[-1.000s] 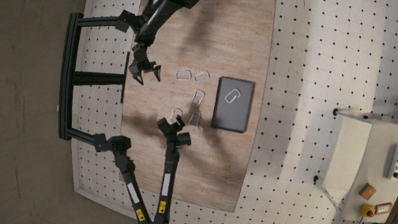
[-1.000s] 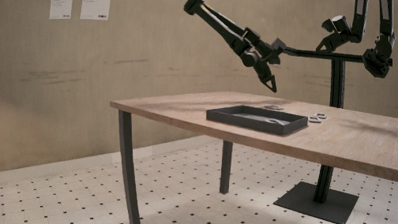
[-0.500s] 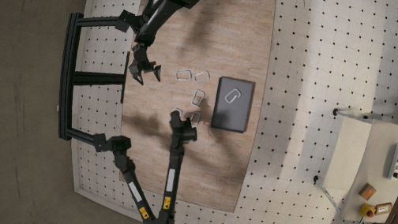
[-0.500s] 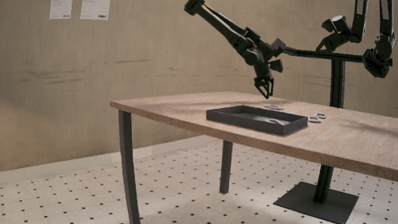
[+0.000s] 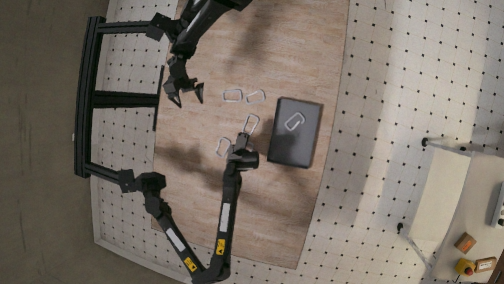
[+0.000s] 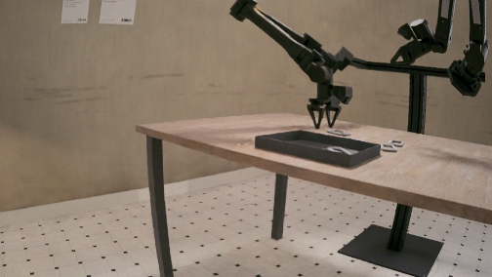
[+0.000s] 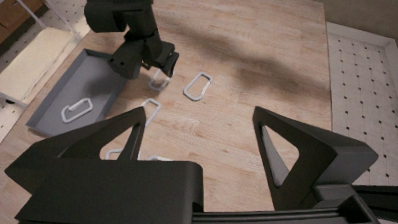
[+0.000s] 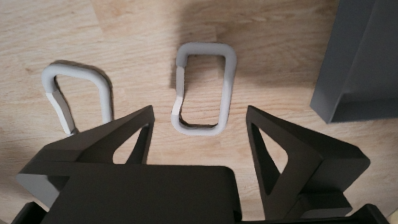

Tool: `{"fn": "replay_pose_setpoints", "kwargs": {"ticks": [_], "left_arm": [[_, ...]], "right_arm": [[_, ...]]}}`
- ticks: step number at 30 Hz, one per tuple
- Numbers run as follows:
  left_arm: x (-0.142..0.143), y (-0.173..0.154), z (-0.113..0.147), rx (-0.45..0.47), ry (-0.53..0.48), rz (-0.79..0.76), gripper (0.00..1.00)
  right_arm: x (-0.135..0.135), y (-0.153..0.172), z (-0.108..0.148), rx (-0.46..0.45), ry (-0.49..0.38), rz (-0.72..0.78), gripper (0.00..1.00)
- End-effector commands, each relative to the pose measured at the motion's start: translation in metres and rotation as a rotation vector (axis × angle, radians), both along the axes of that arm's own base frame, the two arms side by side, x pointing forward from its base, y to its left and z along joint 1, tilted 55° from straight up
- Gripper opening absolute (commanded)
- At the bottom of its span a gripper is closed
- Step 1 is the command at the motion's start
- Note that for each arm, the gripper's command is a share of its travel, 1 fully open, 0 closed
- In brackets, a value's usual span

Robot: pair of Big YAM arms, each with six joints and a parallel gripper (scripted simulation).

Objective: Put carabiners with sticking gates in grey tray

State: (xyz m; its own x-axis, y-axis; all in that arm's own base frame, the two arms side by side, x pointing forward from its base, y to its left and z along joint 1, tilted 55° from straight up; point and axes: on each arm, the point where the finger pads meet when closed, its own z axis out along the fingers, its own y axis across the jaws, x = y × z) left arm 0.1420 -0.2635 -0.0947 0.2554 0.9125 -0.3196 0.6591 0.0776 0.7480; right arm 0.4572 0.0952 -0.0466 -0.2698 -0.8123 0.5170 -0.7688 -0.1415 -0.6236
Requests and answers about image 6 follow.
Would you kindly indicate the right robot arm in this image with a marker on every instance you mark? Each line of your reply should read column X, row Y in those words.
column 304, row 51

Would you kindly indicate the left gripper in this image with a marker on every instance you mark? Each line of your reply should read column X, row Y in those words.
column 404, row 49

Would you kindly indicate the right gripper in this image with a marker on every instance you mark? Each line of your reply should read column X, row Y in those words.
column 332, row 105

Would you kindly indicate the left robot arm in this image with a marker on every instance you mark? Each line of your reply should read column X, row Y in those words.
column 477, row 50

